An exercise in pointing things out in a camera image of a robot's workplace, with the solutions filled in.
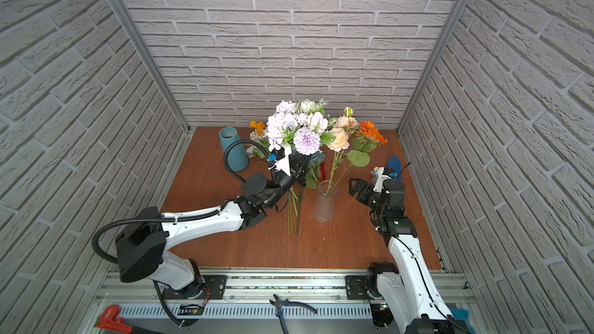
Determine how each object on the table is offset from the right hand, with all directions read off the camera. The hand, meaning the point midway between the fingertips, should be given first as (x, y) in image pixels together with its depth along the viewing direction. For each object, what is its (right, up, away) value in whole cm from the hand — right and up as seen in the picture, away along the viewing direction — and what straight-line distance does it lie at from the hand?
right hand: (363, 184), depth 81 cm
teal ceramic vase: (-50, +9, +14) cm, 53 cm away
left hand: (-17, +12, -16) cm, 26 cm away
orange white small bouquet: (-43, +19, +25) cm, 53 cm away
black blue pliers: (-29, -36, -11) cm, 47 cm away
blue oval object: (+22, +7, +24) cm, 33 cm away
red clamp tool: (-79, -38, -14) cm, 89 cm away
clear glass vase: (-14, -9, +2) cm, 17 cm away
